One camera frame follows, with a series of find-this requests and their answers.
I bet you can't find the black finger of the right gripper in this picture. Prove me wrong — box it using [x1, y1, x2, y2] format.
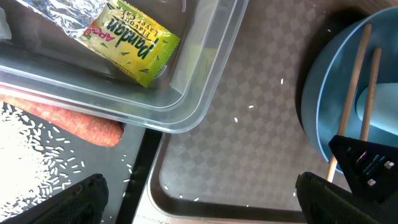
[328, 135, 397, 203]

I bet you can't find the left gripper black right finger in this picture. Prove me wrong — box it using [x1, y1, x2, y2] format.
[295, 172, 397, 224]

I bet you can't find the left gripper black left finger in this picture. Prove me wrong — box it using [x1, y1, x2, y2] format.
[3, 174, 109, 224]

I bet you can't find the light blue plastic cup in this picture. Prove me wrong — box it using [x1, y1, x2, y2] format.
[371, 83, 397, 135]

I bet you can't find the pile of white rice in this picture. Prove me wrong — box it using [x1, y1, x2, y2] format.
[1, 102, 85, 221]

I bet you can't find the orange carrot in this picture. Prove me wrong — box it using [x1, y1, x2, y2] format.
[1, 95, 124, 147]

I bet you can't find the wooden chopstick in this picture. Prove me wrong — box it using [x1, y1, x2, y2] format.
[360, 48, 382, 141]
[325, 23, 373, 183]

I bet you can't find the dark blue plate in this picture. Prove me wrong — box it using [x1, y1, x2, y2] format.
[300, 7, 397, 161]

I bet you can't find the silver foil wrapper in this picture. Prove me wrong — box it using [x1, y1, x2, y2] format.
[15, 0, 181, 88]

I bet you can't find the white napkin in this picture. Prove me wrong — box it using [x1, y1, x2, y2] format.
[0, 8, 12, 40]

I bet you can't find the black waste tray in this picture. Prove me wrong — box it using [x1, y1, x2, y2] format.
[0, 99, 163, 224]

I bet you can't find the clear plastic waste bin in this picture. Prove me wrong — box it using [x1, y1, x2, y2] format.
[1, 0, 248, 133]

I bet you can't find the brown plastic serving tray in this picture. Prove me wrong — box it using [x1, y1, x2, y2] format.
[134, 0, 365, 223]

